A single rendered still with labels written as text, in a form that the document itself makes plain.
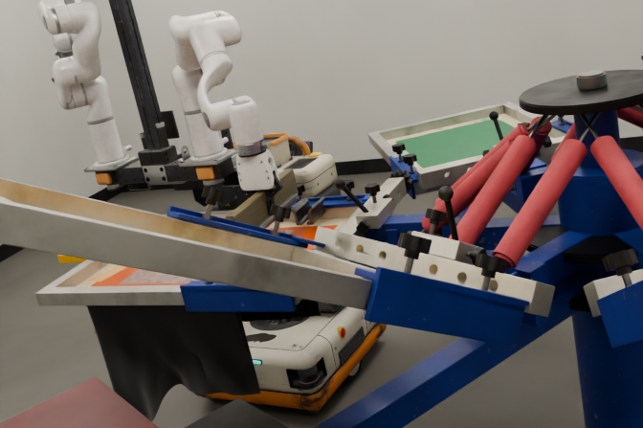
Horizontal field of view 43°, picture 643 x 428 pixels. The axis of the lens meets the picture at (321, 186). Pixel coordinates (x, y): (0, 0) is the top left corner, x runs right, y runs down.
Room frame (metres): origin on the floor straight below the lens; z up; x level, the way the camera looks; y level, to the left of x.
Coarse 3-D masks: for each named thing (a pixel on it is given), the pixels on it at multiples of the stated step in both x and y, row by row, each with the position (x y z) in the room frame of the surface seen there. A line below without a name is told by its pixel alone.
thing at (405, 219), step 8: (392, 216) 1.93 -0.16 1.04; (400, 216) 1.92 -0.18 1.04; (408, 216) 1.90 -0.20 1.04; (416, 216) 1.89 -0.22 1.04; (384, 224) 1.89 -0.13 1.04; (392, 224) 1.88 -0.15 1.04; (400, 224) 1.87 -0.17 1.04; (408, 224) 1.86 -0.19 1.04; (416, 224) 1.85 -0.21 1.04; (368, 232) 1.91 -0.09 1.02; (376, 232) 1.90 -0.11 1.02; (384, 232) 1.89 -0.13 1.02; (400, 232) 1.87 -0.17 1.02; (376, 240) 1.90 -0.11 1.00; (384, 240) 1.89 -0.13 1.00
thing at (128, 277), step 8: (120, 272) 2.19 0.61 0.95; (128, 272) 2.17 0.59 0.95; (136, 272) 2.16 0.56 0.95; (144, 272) 2.14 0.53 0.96; (152, 272) 2.13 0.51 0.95; (104, 280) 2.15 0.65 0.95; (112, 280) 2.14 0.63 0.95; (120, 280) 2.12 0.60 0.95; (128, 280) 2.11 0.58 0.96; (136, 280) 2.10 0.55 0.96; (144, 280) 2.08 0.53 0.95; (152, 280) 2.07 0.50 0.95; (160, 280) 2.06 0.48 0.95; (168, 280) 2.04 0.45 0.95; (176, 280) 2.03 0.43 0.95; (184, 280) 2.02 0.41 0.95; (192, 280) 2.01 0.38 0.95
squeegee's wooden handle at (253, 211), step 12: (288, 180) 2.18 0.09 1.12; (264, 192) 2.05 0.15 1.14; (288, 192) 2.17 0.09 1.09; (252, 204) 1.98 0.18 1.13; (264, 204) 2.04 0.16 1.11; (276, 204) 2.09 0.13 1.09; (228, 216) 1.91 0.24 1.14; (240, 216) 1.92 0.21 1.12; (252, 216) 1.97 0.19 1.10; (264, 216) 2.03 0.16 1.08
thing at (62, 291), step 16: (336, 208) 2.26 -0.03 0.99; (352, 208) 2.23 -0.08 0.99; (80, 272) 2.18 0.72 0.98; (96, 272) 2.23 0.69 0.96; (48, 288) 2.08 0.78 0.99; (64, 288) 2.05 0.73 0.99; (80, 288) 2.02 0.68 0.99; (96, 288) 2.00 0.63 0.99; (112, 288) 1.97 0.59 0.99; (128, 288) 1.95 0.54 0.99; (144, 288) 1.92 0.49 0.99; (160, 288) 1.90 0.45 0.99; (176, 288) 1.88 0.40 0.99; (48, 304) 2.05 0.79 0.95; (64, 304) 2.02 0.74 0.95; (80, 304) 2.00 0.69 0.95; (96, 304) 1.98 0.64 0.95; (112, 304) 1.95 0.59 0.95; (128, 304) 1.93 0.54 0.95; (144, 304) 1.91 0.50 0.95; (160, 304) 1.89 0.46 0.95; (176, 304) 1.86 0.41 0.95
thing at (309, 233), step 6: (270, 228) 2.30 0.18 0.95; (282, 228) 2.28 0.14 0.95; (288, 228) 2.26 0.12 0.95; (294, 228) 2.25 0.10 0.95; (300, 228) 2.24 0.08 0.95; (306, 228) 2.23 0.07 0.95; (312, 228) 2.22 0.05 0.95; (330, 228) 2.19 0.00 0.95; (294, 234) 2.20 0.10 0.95; (300, 234) 2.19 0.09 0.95; (306, 234) 2.18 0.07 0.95; (312, 234) 2.17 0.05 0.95; (312, 246) 2.07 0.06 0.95
